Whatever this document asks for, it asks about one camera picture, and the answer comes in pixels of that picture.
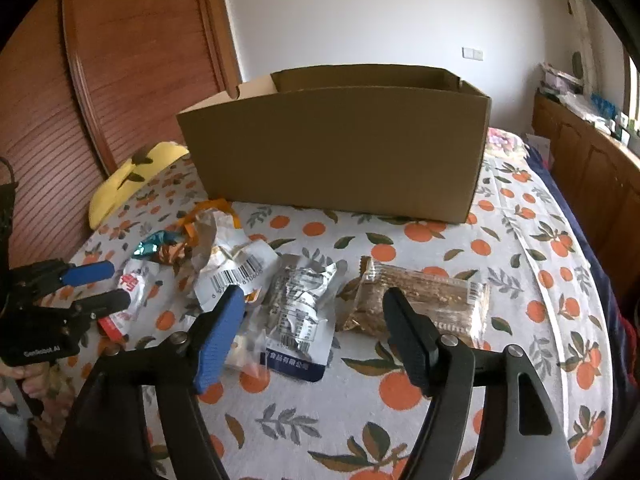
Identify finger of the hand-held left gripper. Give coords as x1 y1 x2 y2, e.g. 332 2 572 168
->
12 260 115 292
47 287 132 333

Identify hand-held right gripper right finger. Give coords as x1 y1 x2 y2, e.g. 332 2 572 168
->
382 287 581 480

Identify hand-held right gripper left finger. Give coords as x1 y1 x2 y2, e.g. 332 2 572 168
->
50 285 246 480

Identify small clear snack packet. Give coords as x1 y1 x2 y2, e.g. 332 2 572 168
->
225 332 271 378

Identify red and white snack packet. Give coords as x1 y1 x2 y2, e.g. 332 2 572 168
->
98 260 161 338

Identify clear brown cracker packet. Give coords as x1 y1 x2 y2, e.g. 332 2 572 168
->
335 256 491 348

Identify teal candy wrapper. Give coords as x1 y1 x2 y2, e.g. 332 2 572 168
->
136 230 173 259

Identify white barcode snack packet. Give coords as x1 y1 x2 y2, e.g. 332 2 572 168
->
195 240 280 311

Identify brown candy wrapper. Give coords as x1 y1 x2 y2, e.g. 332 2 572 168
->
157 242 194 266

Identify silver snack packet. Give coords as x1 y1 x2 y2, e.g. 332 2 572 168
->
262 254 348 383

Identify orange-edged wrapper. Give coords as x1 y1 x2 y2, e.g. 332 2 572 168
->
177 200 243 271

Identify brown cardboard box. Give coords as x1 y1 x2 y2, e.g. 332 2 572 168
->
176 64 493 224

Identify person's left hand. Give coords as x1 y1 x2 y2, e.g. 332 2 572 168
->
0 362 63 416

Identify yellow leaf-print pillow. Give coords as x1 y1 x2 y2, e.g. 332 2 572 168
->
89 142 190 228

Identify orange-print white bedsheet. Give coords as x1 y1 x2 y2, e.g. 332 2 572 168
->
65 127 626 480

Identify dark blue blanket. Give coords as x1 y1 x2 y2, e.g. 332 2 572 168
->
525 142 636 411

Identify wooden slatted headboard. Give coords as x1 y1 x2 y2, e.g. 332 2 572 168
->
0 0 243 271

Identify floral pillow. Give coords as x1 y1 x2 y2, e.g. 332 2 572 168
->
487 127 528 157

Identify red cloth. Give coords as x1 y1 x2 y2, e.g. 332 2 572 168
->
620 310 640 361

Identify white paper sheet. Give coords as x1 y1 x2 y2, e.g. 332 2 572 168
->
525 133 551 162

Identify wooden side cabinet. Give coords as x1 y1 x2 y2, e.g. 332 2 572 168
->
531 90 640 306

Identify pile of papers and boxes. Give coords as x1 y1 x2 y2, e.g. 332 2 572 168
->
537 62 640 146

